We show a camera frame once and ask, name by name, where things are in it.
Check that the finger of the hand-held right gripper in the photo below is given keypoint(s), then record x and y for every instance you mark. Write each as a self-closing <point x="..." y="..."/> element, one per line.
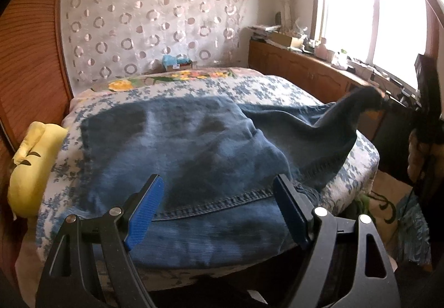
<point x="395" y="103"/>

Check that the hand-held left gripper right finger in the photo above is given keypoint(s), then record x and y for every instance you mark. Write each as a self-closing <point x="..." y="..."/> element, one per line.
<point x="291" y="211"/>

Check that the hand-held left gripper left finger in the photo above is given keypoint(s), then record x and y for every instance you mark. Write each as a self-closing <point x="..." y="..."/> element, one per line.
<point x="144" y="214"/>

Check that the blue denim pants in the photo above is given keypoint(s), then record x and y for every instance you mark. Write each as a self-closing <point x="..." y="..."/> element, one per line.
<point x="194" y="155"/>

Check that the person's right forearm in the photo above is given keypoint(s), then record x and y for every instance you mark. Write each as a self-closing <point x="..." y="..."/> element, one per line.
<point x="418" y="159"/>

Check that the green-capped bottle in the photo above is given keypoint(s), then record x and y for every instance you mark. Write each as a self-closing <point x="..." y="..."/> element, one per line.
<point x="339" y="59"/>

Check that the bed with blue floral sheet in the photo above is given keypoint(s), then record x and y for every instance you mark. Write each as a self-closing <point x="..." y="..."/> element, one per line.
<point x="66" y="172"/>

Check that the cream swirl-patterned cloth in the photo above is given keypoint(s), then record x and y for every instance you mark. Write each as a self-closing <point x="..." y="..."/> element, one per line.
<point x="381" y="204"/>

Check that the pink bottle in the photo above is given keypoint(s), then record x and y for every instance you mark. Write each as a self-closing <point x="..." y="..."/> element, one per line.
<point x="321" y="49"/>

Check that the wood-framed window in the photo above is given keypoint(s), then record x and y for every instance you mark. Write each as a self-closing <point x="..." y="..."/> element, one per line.
<point x="347" y="9"/>

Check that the wooden cabinet row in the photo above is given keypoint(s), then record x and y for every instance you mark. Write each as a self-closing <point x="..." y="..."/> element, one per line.
<point x="295" y="65"/>

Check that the yellow plush toy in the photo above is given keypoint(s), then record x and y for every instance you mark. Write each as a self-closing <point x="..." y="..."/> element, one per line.
<point x="31" y="172"/>

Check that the teal patterned cloth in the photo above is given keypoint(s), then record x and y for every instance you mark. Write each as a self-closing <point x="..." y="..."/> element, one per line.
<point x="414" y="228"/>

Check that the open cardboard box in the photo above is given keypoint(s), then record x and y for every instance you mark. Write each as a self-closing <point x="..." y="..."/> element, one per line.
<point x="284" y="40"/>

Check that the yellow flowered quilt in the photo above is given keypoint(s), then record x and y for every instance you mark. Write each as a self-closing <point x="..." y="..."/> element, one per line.
<point x="121" y="85"/>

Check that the stack of papers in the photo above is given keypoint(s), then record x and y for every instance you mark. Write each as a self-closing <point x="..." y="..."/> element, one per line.
<point x="263" y="31"/>

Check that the small cardboard box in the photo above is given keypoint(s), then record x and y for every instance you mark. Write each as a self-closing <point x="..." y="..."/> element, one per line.
<point x="184" y="67"/>

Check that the light blue cloth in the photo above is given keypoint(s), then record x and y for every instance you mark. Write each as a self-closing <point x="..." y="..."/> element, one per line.
<point x="171" y="60"/>

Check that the circle-patterned sheer curtain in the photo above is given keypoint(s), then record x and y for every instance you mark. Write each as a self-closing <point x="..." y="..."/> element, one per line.
<point x="138" y="16"/>

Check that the wooden slatted wardrobe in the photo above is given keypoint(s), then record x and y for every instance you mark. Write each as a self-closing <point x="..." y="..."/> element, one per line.
<point x="31" y="51"/>

